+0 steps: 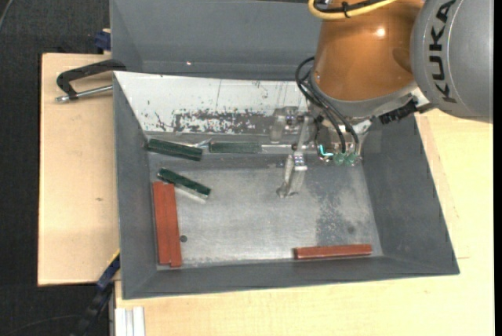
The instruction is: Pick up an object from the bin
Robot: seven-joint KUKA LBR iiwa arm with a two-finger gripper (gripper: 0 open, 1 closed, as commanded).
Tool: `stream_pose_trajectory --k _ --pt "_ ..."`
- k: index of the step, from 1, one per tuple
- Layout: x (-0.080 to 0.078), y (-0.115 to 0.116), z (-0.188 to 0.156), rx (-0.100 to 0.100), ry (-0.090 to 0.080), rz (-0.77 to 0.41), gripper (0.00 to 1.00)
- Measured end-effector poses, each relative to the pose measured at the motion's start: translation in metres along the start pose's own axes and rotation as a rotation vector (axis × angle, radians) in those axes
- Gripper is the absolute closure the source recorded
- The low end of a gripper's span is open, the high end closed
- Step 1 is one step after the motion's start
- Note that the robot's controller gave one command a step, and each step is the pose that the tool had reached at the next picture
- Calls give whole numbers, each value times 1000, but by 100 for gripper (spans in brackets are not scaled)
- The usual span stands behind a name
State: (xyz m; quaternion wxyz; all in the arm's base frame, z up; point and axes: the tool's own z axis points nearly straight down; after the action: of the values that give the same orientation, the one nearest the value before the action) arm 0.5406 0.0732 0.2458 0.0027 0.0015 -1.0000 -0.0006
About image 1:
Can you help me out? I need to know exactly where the grey metal bin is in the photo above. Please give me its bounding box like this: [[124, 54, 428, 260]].
[[108, 0, 460, 301]]

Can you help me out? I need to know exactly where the red-brown flat block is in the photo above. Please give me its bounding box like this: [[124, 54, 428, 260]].
[[293, 243, 373, 261], [166, 184, 184, 269], [151, 181, 173, 265]]

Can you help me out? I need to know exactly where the black cylinder on white bracket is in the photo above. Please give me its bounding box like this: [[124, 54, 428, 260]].
[[377, 91, 431, 126]]

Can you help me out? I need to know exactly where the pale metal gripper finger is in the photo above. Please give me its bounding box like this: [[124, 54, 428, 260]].
[[269, 107, 301, 144], [275, 153, 309, 199]]

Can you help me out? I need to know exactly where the dark green flat block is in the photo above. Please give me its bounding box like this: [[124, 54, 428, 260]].
[[208, 141, 263, 155], [145, 137, 204, 163], [157, 167, 213, 204]]

